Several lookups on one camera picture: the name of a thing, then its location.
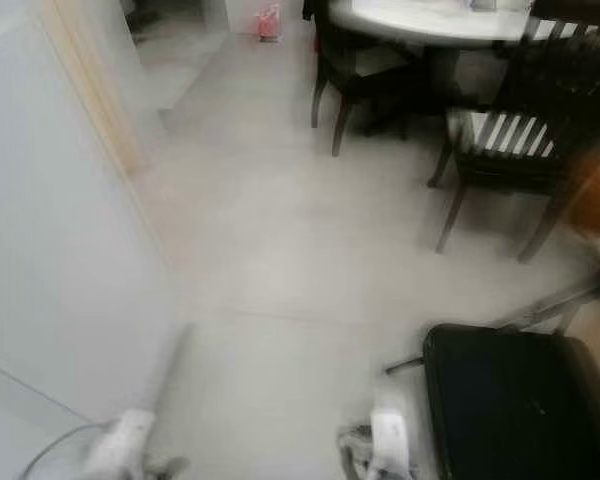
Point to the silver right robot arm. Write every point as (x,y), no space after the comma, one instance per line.
(355,445)

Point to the light grey door panel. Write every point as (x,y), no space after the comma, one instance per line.
(60,250)

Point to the red plastic bag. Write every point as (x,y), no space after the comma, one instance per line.
(269,24)

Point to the white round table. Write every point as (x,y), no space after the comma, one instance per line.
(420,25)

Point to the black chair with thin legs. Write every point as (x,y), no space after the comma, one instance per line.
(510,410)

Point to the black slatted dining chair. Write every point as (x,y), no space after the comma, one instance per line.
(570,80)

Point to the wooden door frame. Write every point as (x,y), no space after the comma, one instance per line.
(100,90)

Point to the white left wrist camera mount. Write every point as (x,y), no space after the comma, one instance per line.
(125,440)

